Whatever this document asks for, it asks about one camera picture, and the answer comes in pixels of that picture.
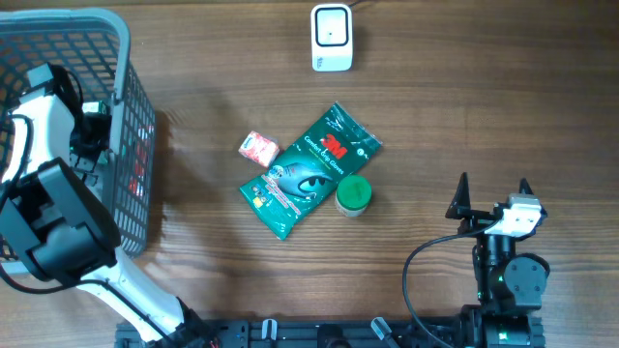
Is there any grey plastic shopping basket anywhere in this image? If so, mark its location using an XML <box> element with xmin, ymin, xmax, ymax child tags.
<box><xmin>1</xmin><ymin>8</ymin><xmax>157</xmax><ymax>257</ymax></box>

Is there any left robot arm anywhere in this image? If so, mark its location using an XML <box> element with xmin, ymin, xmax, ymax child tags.
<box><xmin>1</xmin><ymin>63</ymin><xmax>212</xmax><ymax>347</ymax></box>

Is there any red white small box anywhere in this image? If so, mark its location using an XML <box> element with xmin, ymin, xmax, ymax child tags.
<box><xmin>238</xmin><ymin>130</ymin><xmax>280</xmax><ymax>167</ymax></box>

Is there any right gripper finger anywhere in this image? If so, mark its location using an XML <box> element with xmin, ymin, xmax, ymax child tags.
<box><xmin>445</xmin><ymin>172</ymin><xmax>472</xmax><ymax>218</ymax></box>
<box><xmin>519</xmin><ymin>178</ymin><xmax>547</xmax><ymax>218</ymax></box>

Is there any green 3M gloves packet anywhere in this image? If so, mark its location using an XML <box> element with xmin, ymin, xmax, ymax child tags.
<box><xmin>240</xmin><ymin>102</ymin><xmax>382</xmax><ymax>241</ymax></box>

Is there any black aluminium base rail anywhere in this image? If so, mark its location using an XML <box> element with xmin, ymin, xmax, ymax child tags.
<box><xmin>114</xmin><ymin>316</ymin><xmax>546</xmax><ymax>348</ymax></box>

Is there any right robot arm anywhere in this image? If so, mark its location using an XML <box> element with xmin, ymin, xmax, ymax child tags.
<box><xmin>445</xmin><ymin>173</ymin><xmax>550</xmax><ymax>348</ymax></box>

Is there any green lidded jar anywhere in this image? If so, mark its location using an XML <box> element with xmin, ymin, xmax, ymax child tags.
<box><xmin>335</xmin><ymin>175</ymin><xmax>372</xmax><ymax>218</ymax></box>

